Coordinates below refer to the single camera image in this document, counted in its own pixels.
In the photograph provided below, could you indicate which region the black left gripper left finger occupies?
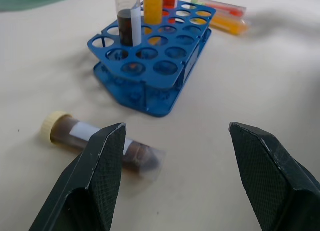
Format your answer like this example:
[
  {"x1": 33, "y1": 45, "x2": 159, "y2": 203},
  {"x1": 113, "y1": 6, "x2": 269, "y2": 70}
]
[{"x1": 29, "y1": 122, "x2": 127, "y2": 231}]

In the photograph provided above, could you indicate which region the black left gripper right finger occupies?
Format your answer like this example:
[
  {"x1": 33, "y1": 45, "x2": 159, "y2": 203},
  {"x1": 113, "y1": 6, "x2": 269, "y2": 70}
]
[{"x1": 228, "y1": 121, "x2": 320, "y2": 231}]

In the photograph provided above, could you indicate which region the brown liquid tube yellow cap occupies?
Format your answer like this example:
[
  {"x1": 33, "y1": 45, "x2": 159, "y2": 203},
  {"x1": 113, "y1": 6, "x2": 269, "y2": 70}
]
[{"x1": 40, "y1": 111, "x2": 167, "y2": 180}]

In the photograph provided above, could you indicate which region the blue plastic test tube rack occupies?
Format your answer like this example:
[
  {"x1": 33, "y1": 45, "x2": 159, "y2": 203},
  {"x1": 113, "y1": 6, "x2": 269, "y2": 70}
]
[{"x1": 87, "y1": 0, "x2": 217, "y2": 118}]

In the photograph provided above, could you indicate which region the dark brown tube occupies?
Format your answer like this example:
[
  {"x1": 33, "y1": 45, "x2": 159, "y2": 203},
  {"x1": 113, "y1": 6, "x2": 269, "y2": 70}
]
[{"x1": 113, "y1": 0, "x2": 143, "y2": 47}]

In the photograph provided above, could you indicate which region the red liquid tube green cap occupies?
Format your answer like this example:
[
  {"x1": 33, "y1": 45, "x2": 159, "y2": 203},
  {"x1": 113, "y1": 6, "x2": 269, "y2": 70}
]
[{"x1": 190, "y1": 0, "x2": 248, "y2": 17}]

